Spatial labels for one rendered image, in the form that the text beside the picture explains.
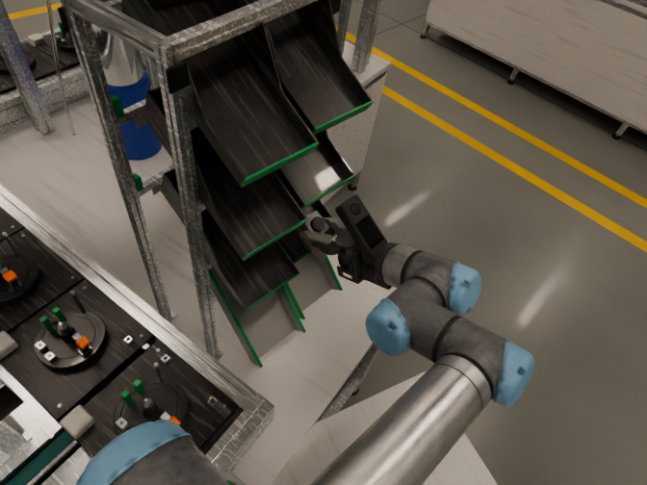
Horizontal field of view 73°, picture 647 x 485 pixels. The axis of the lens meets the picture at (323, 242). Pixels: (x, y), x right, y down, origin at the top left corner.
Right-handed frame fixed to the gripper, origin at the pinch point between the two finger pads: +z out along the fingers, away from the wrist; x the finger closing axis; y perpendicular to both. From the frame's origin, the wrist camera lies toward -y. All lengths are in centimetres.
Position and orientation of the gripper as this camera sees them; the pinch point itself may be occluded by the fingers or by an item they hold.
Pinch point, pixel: (313, 225)
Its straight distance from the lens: 89.4
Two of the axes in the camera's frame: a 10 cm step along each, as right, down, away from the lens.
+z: -7.0, -2.7, 6.7
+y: 2.0, 8.2, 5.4
